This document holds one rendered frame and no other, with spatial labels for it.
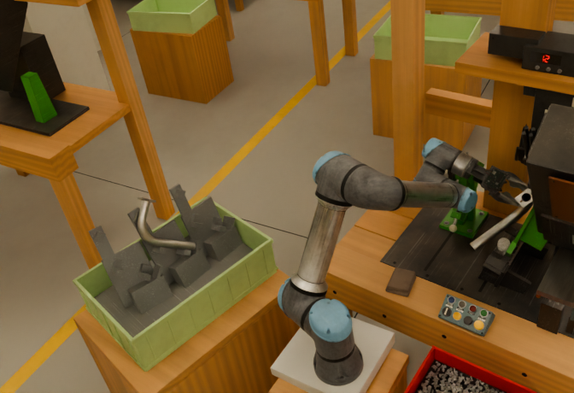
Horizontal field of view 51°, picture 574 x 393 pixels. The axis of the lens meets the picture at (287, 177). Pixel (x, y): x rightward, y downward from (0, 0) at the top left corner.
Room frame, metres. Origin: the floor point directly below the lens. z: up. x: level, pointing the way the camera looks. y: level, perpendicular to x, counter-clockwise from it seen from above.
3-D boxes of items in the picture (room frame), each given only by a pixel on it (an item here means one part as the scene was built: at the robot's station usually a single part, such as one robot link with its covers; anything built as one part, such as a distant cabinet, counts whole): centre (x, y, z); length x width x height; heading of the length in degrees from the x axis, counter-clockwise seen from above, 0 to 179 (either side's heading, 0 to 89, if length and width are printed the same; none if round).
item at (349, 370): (1.12, -0.07, 0.94); 0.15 x 0.15 x 0.10
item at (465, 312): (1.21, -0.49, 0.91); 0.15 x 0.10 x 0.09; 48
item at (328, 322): (1.13, -0.06, 1.06); 0.13 x 0.12 x 0.14; 32
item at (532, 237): (1.31, -0.74, 1.17); 0.13 x 0.12 x 0.20; 48
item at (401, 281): (1.39, -0.33, 0.91); 0.10 x 0.08 x 0.03; 149
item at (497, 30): (1.67, -0.76, 1.59); 0.15 x 0.07 x 0.07; 48
